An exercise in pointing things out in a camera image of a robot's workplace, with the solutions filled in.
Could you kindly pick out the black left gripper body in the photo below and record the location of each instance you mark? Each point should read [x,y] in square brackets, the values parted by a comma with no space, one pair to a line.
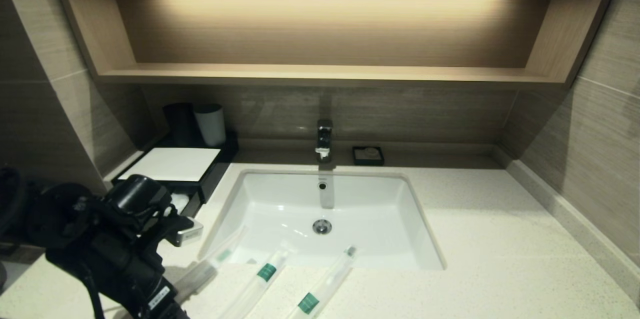
[135,279]

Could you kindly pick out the chrome faucet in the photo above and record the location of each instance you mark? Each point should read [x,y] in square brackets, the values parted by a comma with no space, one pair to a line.
[324,139]

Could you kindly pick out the white cup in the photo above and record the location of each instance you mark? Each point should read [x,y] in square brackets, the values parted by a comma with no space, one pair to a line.
[212,126]

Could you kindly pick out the clear pack with dark toothbrush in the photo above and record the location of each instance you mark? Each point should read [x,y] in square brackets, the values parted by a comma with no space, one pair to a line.
[210,269]

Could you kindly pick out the black soap dish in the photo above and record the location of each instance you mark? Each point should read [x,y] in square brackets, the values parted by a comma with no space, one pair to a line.
[357,159]

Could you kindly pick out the round soap bar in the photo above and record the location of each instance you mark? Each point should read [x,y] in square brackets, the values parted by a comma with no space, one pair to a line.
[370,152]

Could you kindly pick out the green-banded pack, grey-bristled toothbrush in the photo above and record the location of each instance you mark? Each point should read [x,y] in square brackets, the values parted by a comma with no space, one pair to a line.
[325,284]

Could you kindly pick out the black cup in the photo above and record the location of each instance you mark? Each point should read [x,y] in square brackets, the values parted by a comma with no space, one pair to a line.
[180,124]

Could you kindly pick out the white wrapped amenity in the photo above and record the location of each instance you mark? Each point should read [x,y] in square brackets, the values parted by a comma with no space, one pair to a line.
[180,200]

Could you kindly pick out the chrome sink drain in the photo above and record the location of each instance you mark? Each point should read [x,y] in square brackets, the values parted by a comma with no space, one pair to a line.
[322,227]

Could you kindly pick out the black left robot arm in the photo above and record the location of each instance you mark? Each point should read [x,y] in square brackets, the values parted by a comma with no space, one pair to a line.
[60,229]

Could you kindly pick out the black amenity box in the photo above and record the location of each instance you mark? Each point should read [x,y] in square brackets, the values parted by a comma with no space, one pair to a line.
[220,169]

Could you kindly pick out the wooden wall shelf niche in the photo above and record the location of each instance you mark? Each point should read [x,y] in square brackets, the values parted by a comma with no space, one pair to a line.
[325,75]

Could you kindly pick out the green-banded pack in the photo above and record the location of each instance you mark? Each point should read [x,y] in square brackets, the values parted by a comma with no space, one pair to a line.
[260,281]
[325,284]

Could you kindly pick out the white card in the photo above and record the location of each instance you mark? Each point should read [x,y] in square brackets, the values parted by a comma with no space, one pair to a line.
[172,165]

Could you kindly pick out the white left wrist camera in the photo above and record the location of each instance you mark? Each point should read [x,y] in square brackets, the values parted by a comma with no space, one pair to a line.
[186,234]

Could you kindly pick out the white sink basin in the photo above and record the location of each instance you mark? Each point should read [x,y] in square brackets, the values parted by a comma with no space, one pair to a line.
[370,219]

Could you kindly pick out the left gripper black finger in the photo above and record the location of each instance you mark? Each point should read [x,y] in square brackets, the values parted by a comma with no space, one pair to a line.
[179,313]

